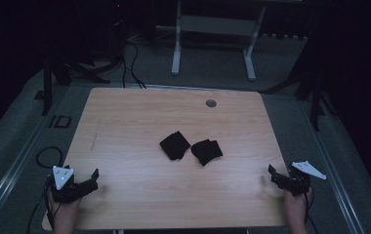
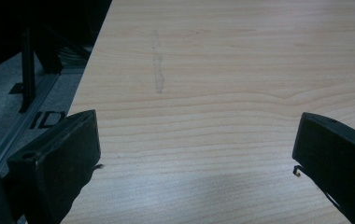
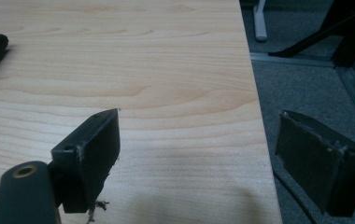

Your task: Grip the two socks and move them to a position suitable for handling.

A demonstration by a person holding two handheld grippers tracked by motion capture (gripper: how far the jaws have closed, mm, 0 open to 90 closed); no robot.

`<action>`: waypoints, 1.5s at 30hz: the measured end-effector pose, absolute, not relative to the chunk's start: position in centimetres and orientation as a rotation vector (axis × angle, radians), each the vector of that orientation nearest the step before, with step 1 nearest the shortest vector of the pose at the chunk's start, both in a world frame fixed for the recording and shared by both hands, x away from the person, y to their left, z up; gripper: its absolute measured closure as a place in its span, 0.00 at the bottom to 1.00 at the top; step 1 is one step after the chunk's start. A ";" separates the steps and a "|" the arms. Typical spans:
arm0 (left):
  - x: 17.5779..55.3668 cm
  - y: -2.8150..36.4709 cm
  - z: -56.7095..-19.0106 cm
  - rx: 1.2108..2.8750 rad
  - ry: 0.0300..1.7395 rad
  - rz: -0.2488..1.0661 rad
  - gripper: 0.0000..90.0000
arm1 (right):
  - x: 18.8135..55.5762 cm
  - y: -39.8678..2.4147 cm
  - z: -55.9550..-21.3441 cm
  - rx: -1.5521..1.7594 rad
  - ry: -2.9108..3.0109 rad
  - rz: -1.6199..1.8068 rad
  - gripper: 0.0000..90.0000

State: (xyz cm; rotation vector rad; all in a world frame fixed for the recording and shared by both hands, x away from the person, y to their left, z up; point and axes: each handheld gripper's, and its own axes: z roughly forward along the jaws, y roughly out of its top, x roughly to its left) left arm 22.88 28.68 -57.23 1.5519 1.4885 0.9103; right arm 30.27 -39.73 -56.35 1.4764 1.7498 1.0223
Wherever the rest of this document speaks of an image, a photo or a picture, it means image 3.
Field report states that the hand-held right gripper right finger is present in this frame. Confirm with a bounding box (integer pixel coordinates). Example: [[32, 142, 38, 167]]
[[274, 109, 355, 217]]

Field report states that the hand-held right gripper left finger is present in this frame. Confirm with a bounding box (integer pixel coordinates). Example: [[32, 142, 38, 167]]
[[50, 107, 121, 215]]

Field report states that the grey aluminium frame rail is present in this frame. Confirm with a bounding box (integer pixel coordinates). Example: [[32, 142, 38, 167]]
[[249, 51, 355, 147]]

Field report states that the white metal stand leg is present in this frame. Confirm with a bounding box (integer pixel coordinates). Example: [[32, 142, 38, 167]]
[[252, 0, 268, 43]]

